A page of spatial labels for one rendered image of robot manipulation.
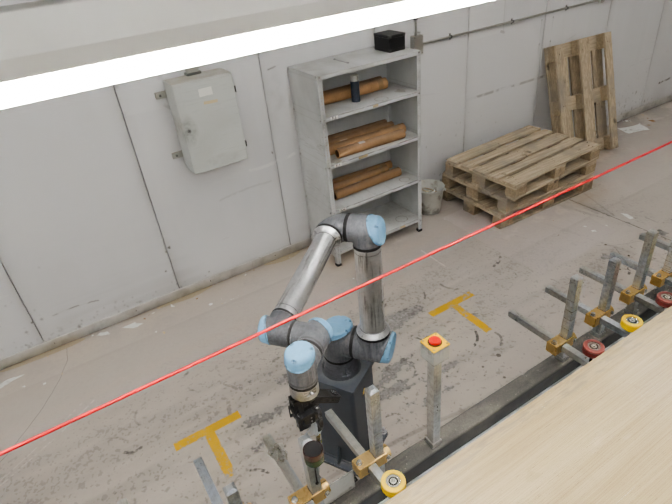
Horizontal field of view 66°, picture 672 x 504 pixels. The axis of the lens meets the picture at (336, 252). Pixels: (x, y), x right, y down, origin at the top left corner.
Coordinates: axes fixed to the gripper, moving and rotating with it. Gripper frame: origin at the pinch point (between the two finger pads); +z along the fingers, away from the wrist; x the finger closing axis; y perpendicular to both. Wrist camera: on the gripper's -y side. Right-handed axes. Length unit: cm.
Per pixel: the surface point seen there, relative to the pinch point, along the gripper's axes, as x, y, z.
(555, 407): 33, -78, 10
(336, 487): 5.5, -1.6, 25.2
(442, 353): 11.2, -43.4, -18.6
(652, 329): 30, -140, 9
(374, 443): 9.4, -15.9, 8.2
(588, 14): -250, -471, -45
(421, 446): 6, -39, 31
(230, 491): 9.0, 32.9, -7.6
